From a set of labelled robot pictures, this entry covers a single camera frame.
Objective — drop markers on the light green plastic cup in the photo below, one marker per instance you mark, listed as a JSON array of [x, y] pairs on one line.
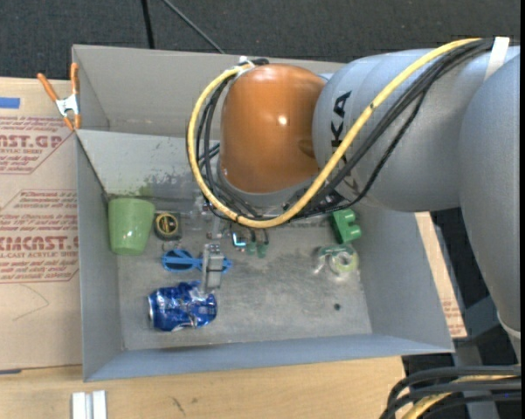
[[129, 225]]

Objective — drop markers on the clear green tape roll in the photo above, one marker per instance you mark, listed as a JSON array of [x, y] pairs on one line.
[[338, 262]]

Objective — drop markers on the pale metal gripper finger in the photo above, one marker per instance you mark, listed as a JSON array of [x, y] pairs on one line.
[[217, 273], [206, 273]]

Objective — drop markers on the grey metal bin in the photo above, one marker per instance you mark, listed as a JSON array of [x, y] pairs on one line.
[[266, 312]]

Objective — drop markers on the black and yellow tape measure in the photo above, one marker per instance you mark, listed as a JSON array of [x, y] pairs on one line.
[[167, 225]]

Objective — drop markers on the crushed blue drink can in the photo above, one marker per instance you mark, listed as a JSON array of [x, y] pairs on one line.
[[179, 308]]

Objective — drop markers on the green toy building brick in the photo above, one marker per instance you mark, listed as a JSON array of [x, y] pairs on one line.
[[345, 227]]

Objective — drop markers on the brown cardboard board red print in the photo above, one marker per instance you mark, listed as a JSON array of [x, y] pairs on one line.
[[35, 304]]

